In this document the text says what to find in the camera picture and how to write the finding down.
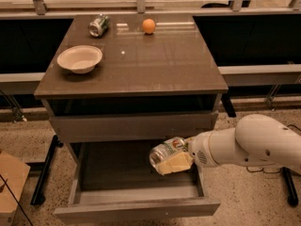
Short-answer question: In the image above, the orange fruit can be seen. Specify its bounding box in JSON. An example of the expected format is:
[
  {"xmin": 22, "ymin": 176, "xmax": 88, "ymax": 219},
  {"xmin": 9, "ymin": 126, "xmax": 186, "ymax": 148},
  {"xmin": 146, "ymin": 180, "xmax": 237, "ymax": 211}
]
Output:
[{"xmin": 142, "ymin": 19, "xmax": 156, "ymax": 34}]

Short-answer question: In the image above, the green silver soda can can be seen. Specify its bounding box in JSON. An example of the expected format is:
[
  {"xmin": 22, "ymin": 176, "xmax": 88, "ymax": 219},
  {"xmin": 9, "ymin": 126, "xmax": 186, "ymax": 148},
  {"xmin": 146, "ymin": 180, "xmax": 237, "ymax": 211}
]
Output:
[{"xmin": 88, "ymin": 14, "xmax": 110, "ymax": 38}]

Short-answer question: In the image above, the green 7up can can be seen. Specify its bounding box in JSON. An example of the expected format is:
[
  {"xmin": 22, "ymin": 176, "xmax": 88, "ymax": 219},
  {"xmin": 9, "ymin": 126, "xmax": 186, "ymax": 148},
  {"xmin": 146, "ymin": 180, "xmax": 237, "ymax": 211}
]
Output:
[{"xmin": 150, "ymin": 137, "xmax": 188, "ymax": 168}]

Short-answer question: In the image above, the dark grey drawer cabinet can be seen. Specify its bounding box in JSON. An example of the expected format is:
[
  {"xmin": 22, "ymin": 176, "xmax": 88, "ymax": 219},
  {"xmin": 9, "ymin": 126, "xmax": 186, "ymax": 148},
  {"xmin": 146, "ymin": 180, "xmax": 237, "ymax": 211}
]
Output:
[{"xmin": 33, "ymin": 13, "xmax": 229, "ymax": 226}]

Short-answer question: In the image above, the cardboard box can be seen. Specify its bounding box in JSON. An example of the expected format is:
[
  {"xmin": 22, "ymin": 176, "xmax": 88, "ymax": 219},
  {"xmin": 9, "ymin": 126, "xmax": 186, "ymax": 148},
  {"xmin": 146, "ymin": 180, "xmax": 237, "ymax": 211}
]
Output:
[{"xmin": 0, "ymin": 151, "xmax": 30, "ymax": 226}]

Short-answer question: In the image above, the black table leg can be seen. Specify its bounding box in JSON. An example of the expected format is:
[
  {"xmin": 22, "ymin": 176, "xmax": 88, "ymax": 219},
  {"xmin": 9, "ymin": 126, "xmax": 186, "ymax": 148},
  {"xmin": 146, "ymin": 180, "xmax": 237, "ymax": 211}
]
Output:
[
  {"xmin": 30, "ymin": 135, "xmax": 63, "ymax": 205},
  {"xmin": 282, "ymin": 168, "xmax": 299, "ymax": 206}
]

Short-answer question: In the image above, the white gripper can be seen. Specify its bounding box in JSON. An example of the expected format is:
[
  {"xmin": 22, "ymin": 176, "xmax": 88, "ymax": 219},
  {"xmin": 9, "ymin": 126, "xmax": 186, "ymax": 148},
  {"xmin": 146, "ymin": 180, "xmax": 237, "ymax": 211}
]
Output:
[{"xmin": 155, "ymin": 132, "xmax": 218, "ymax": 175}]

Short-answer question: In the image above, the closed grey top drawer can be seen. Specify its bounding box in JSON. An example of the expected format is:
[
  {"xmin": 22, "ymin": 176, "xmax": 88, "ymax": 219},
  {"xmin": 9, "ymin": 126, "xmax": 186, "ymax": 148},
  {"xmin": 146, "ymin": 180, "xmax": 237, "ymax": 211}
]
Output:
[{"xmin": 50, "ymin": 111, "xmax": 218, "ymax": 143}]

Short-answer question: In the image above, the white paper bowl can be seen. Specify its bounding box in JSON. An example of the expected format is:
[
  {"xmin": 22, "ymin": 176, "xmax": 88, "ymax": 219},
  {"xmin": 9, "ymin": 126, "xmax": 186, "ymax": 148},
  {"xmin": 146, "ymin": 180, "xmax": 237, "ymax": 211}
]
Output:
[{"xmin": 56, "ymin": 45, "xmax": 103, "ymax": 74}]

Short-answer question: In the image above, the black table leg left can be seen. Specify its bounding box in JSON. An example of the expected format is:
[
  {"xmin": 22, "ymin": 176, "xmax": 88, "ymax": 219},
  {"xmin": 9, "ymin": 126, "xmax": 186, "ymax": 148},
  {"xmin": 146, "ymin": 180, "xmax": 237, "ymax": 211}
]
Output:
[{"xmin": 30, "ymin": 135, "xmax": 63, "ymax": 205}]

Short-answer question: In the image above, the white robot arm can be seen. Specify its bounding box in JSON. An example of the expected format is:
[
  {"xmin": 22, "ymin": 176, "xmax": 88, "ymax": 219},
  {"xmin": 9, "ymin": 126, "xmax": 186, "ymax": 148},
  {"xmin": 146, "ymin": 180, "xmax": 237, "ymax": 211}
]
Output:
[{"xmin": 150, "ymin": 114, "xmax": 301, "ymax": 175}]

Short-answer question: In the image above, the open grey middle drawer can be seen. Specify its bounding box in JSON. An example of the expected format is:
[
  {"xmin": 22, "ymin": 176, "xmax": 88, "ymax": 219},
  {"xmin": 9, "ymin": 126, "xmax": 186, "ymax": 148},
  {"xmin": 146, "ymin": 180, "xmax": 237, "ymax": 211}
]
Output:
[{"xmin": 55, "ymin": 140, "xmax": 220, "ymax": 224}]

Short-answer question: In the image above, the black table leg right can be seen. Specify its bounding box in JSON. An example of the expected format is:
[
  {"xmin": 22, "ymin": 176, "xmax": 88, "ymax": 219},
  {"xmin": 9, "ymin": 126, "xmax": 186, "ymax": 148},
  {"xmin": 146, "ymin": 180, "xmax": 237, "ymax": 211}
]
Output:
[{"xmin": 282, "ymin": 168, "xmax": 299, "ymax": 206}]

